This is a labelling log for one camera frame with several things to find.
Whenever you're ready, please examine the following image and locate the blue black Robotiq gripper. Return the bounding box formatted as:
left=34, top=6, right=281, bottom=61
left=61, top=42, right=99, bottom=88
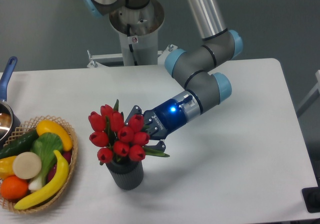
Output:
left=124, top=99, right=187, bottom=153

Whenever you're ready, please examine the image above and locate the red tulip bouquet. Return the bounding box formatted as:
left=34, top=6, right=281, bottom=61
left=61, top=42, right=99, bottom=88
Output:
left=88, top=100, right=169, bottom=165

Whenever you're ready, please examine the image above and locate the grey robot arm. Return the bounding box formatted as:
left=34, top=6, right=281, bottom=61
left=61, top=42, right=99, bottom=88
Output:
left=83, top=0, right=243, bottom=156

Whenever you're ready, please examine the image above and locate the grey ribbed vase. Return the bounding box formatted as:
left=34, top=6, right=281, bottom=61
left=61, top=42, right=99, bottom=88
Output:
left=106, top=160, right=144, bottom=190

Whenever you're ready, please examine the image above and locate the dark red vegetable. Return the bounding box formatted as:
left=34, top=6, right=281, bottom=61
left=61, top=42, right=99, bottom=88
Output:
left=46, top=151, right=72, bottom=183

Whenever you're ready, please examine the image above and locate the yellow banana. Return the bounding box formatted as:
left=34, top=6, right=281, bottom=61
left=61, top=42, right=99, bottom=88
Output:
left=14, top=150, right=69, bottom=210

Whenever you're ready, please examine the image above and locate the green bok choy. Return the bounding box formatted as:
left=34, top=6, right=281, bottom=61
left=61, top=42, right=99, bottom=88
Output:
left=28, top=132, right=63, bottom=192

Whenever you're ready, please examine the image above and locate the beige round disc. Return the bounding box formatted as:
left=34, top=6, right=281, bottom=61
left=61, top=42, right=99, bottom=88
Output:
left=12, top=152, right=42, bottom=180

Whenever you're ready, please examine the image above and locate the dark green cucumber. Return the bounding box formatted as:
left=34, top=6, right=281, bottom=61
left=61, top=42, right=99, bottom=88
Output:
left=0, top=130, right=39, bottom=159

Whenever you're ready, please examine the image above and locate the yellow bell pepper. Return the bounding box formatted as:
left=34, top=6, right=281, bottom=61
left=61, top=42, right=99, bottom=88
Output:
left=0, top=156, right=17, bottom=180

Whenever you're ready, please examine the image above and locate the orange fruit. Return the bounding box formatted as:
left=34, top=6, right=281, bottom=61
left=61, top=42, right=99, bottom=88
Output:
left=0, top=176, right=29, bottom=200

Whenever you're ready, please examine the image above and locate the woven wicker basket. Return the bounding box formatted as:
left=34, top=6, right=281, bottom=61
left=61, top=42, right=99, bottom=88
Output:
left=0, top=115, right=78, bottom=214

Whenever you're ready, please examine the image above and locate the black device at edge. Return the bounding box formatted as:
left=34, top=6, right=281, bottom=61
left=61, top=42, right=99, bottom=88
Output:
left=301, top=187, right=320, bottom=213

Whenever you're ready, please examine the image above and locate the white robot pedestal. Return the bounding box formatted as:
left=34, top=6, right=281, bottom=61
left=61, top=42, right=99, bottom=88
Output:
left=87, top=0, right=177, bottom=68

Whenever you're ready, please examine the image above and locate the blue handled saucepan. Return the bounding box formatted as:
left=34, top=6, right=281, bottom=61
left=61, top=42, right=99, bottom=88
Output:
left=0, top=56, right=21, bottom=148

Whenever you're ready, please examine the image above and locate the white frame at right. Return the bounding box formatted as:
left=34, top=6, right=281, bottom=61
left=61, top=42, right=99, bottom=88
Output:
left=296, top=70, right=320, bottom=118

